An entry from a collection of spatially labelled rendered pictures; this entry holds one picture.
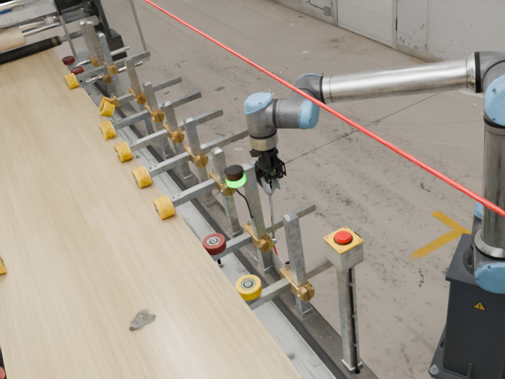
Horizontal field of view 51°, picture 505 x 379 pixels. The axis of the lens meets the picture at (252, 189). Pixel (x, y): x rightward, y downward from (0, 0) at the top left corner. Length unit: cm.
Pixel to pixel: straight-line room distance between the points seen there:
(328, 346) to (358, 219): 158
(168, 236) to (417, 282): 144
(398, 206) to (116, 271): 195
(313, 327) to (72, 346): 75
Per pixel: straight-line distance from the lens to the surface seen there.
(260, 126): 162
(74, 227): 214
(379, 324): 269
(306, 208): 198
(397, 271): 293
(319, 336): 177
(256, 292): 165
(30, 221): 228
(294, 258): 163
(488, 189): 167
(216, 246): 182
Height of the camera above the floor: 211
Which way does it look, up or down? 36 degrees down
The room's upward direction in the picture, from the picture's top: 11 degrees counter-clockwise
